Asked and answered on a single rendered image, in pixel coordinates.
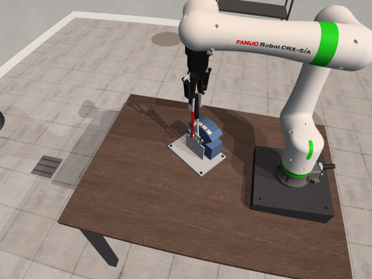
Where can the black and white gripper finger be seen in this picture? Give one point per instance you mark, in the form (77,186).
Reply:
(202,84)
(189,90)

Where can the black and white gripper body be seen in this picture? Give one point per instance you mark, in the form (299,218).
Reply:
(196,66)

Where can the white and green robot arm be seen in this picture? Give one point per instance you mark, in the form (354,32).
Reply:
(334,40)

